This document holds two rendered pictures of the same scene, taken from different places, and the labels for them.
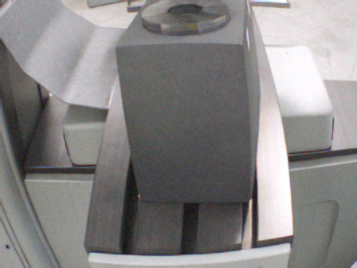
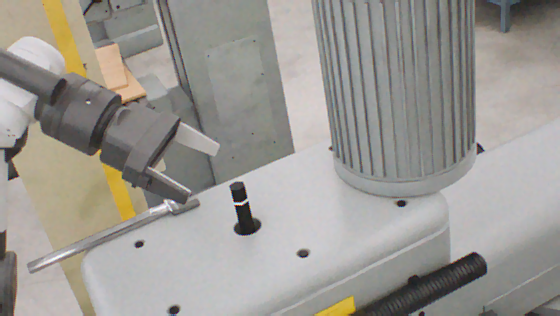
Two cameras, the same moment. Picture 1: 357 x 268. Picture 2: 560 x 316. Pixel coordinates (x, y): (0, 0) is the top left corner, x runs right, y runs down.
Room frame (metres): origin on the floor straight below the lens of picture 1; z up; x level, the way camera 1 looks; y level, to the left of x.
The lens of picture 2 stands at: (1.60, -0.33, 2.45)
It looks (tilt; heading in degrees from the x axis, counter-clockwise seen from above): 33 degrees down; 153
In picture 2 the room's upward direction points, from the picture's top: 11 degrees counter-clockwise
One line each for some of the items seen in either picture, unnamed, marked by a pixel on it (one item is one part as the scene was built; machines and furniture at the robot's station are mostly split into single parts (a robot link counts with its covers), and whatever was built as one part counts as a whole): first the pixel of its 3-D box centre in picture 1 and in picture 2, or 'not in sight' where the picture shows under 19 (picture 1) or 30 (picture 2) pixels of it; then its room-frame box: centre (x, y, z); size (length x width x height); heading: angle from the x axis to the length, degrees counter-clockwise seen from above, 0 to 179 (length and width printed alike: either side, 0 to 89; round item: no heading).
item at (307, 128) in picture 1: (205, 87); not in sight; (0.94, -0.06, 0.82); 0.50 x 0.35 x 0.12; 84
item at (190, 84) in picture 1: (201, 66); not in sight; (0.58, -0.03, 1.06); 0.22 x 0.12 x 0.20; 167
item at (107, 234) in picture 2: not in sight; (114, 231); (0.82, -0.20, 1.89); 0.24 x 0.04 x 0.01; 85
